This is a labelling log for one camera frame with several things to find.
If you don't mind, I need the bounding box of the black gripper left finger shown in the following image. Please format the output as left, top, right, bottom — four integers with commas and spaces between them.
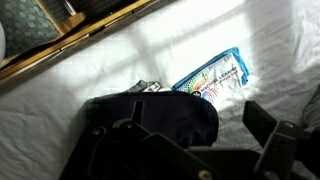
59, 99, 220, 180

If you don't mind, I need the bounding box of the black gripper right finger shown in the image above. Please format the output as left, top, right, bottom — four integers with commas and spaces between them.
242, 100, 320, 180

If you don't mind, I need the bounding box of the black hooded jacket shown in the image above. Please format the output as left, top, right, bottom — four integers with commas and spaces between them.
84, 91, 220, 149

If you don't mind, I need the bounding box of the white bed mattress sheet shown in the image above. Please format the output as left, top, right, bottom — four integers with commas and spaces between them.
0, 0, 320, 180

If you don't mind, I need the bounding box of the white round laundry hamper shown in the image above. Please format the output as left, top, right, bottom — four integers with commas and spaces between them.
0, 21, 7, 64

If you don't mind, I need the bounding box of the rumpled grey duvet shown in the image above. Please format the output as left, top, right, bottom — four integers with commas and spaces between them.
301, 84, 320, 129

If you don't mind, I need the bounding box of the folded white shirt blue trim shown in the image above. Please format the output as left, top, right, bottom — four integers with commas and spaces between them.
171, 46, 250, 104

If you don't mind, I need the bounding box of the wooden chair patterned green seat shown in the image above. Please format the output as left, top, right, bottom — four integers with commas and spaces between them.
0, 0, 88, 59

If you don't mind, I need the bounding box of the light wooden bed frame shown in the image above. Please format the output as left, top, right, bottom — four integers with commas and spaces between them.
0, 0, 158, 81

